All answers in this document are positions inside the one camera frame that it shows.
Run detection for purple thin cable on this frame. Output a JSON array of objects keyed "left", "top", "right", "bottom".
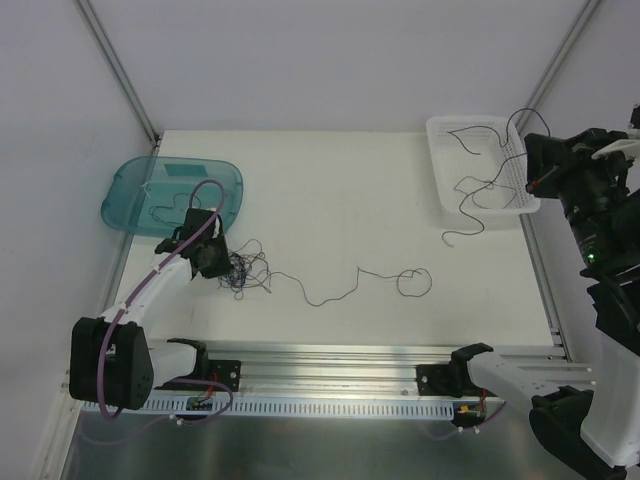
[{"left": 267, "top": 267, "right": 432, "bottom": 309}]

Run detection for teal translucent plastic bin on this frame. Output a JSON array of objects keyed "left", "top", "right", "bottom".
[{"left": 101, "top": 156, "right": 244, "bottom": 238}]

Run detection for aluminium frame post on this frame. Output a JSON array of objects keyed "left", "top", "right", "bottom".
[
  {"left": 515, "top": 0, "right": 604, "bottom": 133},
  {"left": 73, "top": 0, "right": 161, "bottom": 149}
]

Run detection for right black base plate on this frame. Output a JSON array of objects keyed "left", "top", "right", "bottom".
[{"left": 415, "top": 364, "right": 482, "bottom": 398}]

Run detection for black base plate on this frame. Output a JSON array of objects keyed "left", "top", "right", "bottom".
[
  {"left": 415, "top": 364, "right": 482, "bottom": 398},
  {"left": 204, "top": 359, "right": 242, "bottom": 392}
]

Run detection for black cable in teal bin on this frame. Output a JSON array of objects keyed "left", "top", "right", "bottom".
[{"left": 149, "top": 193, "right": 204, "bottom": 229}]

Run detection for white perforated plastic basket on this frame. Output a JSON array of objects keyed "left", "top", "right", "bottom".
[{"left": 426, "top": 115, "right": 540, "bottom": 232}]

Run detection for left aluminium frame post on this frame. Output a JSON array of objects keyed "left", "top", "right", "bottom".
[{"left": 73, "top": 0, "right": 161, "bottom": 149}]

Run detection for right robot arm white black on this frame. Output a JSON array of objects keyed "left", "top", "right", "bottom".
[{"left": 448, "top": 128, "right": 639, "bottom": 479}]

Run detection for white slotted cable duct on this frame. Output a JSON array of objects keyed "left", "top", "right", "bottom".
[{"left": 82, "top": 397, "right": 456, "bottom": 420}]

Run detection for right aluminium frame post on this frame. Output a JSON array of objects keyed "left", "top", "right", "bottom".
[{"left": 515, "top": 0, "right": 604, "bottom": 133}]

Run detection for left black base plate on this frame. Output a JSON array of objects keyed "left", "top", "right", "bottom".
[{"left": 204, "top": 359, "right": 242, "bottom": 392}]

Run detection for aluminium mounting rail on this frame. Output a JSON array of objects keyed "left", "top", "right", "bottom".
[{"left": 134, "top": 339, "right": 601, "bottom": 401}]

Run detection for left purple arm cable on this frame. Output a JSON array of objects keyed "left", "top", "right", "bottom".
[{"left": 97, "top": 179, "right": 236, "bottom": 426}]

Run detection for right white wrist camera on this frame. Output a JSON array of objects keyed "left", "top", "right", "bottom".
[{"left": 591, "top": 103, "right": 640, "bottom": 160}]

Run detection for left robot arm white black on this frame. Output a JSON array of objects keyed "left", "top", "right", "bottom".
[{"left": 69, "top": 208, "right": 231, "bottom": 419}]

